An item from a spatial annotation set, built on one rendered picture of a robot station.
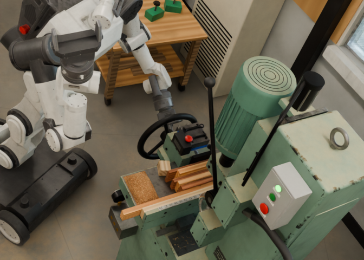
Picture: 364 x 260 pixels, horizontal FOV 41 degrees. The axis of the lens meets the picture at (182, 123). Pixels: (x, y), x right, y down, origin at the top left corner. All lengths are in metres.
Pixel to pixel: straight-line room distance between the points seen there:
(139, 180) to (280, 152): 0.65
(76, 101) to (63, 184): 1.20
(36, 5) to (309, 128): 0.97
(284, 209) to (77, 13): 0.94
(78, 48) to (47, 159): 1.55
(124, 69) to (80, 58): 2.00
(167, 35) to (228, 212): 1.81
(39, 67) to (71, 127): 0.21
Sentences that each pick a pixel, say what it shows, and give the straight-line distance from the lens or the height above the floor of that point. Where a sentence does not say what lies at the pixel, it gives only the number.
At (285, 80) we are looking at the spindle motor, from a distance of 1.44.
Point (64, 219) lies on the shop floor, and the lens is 2.73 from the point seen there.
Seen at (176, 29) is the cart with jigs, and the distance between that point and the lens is 3.12.
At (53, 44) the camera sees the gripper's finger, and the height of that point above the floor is 1.58.
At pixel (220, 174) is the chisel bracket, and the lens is 1.72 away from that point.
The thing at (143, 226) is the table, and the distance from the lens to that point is 1.74.
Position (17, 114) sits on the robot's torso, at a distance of 2.25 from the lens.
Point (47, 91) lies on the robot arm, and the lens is 1.57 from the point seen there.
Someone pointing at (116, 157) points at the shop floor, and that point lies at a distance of 2.99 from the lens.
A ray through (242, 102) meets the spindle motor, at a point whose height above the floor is 1.43.
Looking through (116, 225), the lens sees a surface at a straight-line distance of 2.05.
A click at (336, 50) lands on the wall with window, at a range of 2.92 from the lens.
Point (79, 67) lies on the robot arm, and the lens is 1.30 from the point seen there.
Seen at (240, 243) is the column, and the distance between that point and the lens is 1.60.
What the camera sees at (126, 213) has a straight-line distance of 1.68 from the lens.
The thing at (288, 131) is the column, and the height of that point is 1.52.
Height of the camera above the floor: 2.37
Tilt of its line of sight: 47 degrees down
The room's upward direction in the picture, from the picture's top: 20 degrees clockwise
